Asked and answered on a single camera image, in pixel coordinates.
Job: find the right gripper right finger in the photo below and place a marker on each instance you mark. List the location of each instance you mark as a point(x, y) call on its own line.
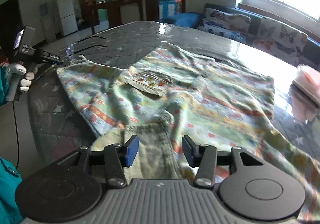
point(203, 157)

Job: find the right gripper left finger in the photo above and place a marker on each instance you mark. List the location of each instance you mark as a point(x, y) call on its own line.
point(118, 156)

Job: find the colourful patterned child's shirt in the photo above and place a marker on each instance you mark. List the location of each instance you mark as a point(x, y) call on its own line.
point(171, 93)

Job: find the white gloved left hand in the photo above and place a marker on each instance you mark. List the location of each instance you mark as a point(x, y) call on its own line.
point(19, 77)

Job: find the white refrigerator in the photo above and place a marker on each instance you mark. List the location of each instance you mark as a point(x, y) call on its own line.
point(67, 18)

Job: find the pink tissue pack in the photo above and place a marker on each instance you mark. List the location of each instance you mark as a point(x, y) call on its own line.
point(307, 80)

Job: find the small butterfly cushion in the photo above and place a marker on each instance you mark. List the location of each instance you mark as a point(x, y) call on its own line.
point(228, 25)

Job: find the large butterfly cushion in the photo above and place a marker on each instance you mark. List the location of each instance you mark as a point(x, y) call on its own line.
point(280, 40)

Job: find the blue sofa bench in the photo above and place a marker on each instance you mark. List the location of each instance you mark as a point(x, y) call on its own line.
point(310, 54)

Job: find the blue doorway cabinet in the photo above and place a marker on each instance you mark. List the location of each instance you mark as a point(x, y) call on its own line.
point(167, 8)

